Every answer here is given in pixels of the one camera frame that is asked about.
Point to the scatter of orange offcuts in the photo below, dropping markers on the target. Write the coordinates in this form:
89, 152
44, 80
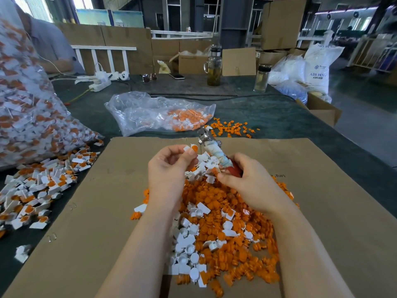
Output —
232, 128

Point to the open brown cardboard box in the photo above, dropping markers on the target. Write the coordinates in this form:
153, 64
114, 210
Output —
321, 111

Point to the person's right forearm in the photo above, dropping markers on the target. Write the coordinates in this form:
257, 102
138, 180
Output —
307, 257

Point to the glass bottle with black lid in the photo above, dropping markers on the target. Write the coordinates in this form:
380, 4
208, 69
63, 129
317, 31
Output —
262, 79

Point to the clear blue plastic bag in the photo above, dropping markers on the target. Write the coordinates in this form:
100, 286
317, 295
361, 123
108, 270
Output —
288, 80

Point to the pile of orange and white parts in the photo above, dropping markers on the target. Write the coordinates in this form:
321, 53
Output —
217, 239

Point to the row of upright cardboard sheets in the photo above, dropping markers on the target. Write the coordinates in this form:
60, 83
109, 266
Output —
146, 43

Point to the brown cardboard sheet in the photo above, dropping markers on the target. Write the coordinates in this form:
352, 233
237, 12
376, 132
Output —
87, 214
347, 208

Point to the black phone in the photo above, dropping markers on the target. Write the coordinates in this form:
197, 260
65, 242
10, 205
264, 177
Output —
177, 76

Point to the dark steel pillar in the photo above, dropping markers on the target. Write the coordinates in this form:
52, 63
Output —
236, 21

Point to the orange white plastic piece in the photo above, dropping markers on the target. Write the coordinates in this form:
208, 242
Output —
192, 149

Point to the person's right hand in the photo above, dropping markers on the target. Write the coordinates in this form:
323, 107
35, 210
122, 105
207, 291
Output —
254, 186

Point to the white woven sack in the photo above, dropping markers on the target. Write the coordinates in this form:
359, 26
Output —
322, 68

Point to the glass tea jar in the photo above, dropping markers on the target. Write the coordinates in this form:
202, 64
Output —
214, 70

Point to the open cardboard box with paper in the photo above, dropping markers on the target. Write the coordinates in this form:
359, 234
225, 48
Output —
191, 65

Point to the white metal rack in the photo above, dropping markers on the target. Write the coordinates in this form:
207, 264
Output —
375, 54

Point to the person's left hand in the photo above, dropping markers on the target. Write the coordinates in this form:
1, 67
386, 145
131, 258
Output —
166, 180

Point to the white power strip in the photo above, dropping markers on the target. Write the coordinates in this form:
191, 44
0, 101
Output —
99, 83

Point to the pile of assembled white-orange parts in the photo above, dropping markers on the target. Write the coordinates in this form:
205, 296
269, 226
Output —
37, 186

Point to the large clear bag of seals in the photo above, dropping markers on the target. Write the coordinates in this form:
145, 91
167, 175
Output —
31, 111

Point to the tall brown cardboard box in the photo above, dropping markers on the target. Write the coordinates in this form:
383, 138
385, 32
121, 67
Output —
283, 24

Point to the flat brown cardboard panel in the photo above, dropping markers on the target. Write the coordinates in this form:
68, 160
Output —
239, 62

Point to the white railing frame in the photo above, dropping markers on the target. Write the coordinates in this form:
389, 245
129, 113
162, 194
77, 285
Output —
104, 47

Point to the small clear plastic bag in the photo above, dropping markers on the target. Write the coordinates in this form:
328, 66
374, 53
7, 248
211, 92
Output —
139, 111

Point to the person's left forearm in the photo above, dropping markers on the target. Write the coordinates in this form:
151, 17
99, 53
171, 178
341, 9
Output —
139, 257

